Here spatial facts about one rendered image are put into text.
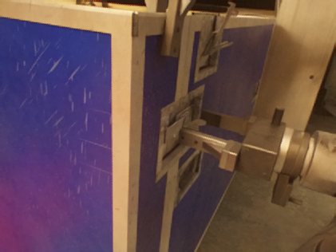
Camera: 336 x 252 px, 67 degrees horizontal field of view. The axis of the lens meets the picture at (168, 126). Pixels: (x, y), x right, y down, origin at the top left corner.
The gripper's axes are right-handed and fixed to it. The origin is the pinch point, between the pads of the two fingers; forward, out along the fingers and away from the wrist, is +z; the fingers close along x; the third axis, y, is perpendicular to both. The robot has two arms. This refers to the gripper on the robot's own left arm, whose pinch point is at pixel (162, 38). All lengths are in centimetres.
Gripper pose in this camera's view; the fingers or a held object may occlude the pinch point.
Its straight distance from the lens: 33.3
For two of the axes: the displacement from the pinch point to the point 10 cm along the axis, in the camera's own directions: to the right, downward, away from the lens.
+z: -1.6, 9.5, 2.7
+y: 4.4, -1.8, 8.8
